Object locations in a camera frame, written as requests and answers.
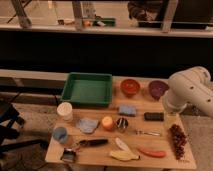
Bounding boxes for purple bowl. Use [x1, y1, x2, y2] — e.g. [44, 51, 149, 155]
[148, 80, 169, 100]

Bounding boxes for black office chair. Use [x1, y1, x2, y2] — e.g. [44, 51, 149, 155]
[0, 98, 49, 158]

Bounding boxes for white cup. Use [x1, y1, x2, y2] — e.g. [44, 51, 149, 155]
[57, 102, 73, 122]

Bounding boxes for blue cup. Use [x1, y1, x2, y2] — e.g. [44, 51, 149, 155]
[52, 127, 68, 144]

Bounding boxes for bunch of dark grapes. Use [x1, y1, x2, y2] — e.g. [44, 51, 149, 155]
[169, 124, 187, 160]

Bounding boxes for blue sponge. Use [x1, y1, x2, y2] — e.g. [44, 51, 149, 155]
[118, 105, 136, 117]

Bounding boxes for green plastic tray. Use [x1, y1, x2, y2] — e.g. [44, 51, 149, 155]
[61, 72, 112, 107]

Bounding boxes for black rectangular block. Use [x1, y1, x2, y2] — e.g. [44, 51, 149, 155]
[144, 112, 164, 121]

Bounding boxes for red chili pepper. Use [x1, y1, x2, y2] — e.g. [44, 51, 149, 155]
[137, 147, 167, 158]

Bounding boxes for silver fork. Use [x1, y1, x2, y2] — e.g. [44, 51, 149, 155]
[135, 130, 162, 136]

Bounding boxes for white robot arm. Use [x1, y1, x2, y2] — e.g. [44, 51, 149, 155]
[162, 66, 213, 118]

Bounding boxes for small metal scoop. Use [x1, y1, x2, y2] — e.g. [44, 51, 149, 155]
[61, 149, 76, 163]

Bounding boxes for small metal cup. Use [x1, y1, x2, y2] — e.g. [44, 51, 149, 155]
[116, 117, 129, 133]

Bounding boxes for blue grey cloth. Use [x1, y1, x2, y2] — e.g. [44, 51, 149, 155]
[76, 118, 99, 134]

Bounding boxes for orange apple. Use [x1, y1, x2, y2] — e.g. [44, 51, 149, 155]
[101, 116, 114, 131]

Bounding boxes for red bowl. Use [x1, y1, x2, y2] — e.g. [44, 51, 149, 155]
[120, 79, 140, 97]

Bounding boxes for person in background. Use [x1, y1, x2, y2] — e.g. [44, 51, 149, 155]
[127, 0, 163, 22]

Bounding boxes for white spoon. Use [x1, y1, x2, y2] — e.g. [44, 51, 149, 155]
[115, 138, 130, 152]

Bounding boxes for yellow banana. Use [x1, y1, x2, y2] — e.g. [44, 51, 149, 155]
[109, 150, 140, 161]

